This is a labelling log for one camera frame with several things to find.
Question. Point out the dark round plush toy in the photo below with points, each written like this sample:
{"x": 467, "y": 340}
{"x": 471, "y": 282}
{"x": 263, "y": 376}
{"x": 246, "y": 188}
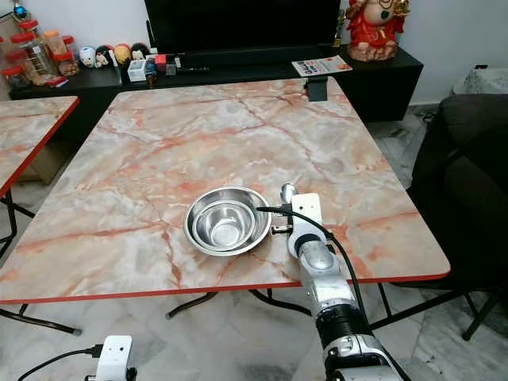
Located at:
{"x": 140, "y": 52}

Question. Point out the black chair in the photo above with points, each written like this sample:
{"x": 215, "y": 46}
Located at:
{"x": 468, "y": 175}

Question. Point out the red gold deity statue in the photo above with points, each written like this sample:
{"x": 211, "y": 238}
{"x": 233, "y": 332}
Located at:
{"x": 377, "y": 32}

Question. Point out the small black box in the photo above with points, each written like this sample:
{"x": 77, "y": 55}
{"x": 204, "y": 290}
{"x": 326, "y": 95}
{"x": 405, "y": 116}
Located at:
{"x": 317, "y": 89}

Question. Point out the yellow round plush toy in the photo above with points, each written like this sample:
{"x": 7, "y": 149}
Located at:
{"x": 121, "y": 54}

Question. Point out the black television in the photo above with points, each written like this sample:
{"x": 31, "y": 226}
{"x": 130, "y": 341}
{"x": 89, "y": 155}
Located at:
{"x": 242, "y": 24}

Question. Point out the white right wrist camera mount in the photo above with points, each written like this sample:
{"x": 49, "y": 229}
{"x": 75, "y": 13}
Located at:
{"x": 305, "y": 226}

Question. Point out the steel spoon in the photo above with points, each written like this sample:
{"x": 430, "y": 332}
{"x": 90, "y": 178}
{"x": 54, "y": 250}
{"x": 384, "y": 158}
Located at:
{"x": 289, "y": 192}

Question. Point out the black low tv console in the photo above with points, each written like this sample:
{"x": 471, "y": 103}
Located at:
{"x": 381, "y": 79}

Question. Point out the small white box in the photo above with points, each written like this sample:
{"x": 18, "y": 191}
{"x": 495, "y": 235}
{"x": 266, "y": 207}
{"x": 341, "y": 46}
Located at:
{"x": 137, "y": 71}

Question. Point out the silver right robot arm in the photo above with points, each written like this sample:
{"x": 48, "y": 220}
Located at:
{"x": 325, "y": 278}

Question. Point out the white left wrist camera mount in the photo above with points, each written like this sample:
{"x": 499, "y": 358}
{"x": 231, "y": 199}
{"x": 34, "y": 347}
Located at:
{"x": 113, "y": 357}

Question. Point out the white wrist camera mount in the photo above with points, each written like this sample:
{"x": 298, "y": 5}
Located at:
{"x": 305, "y": 226}
{"x": 113, "y": 357}

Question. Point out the small clear jar red lid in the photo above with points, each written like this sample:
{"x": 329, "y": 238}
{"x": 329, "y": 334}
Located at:
{"x": 70, "y": 65}
{"x": 14, "y": 78}

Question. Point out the white patterned cloth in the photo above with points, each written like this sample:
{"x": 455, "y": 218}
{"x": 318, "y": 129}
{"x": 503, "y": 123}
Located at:
{"x": 480, "y": 81}

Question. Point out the marble pattern folding table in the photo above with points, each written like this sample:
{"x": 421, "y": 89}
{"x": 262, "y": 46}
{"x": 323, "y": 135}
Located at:
{"x": 206, "y": 135}
{"x": 32, "y": 127}

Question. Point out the small red box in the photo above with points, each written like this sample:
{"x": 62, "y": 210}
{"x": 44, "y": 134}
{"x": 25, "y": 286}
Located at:
{"x": 160, "y": 59}

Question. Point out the large stainless steel bowl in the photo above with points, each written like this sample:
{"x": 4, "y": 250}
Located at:
{"x": 226, "y": 194}

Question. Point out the printed magazine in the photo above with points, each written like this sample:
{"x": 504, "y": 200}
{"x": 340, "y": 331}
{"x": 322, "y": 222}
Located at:
{"x": 321, "y": 66}

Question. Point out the white round plush toy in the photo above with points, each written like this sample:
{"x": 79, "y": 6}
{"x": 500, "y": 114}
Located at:
{"x": 87, "y": 57}

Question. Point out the clear jar orange lid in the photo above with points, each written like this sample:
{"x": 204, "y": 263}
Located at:
{"x": 57, "y": 41}

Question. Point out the small stainless steel bowl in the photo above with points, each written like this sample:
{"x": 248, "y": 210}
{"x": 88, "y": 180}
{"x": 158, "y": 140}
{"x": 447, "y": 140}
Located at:
{"x": 225, "y": 226}

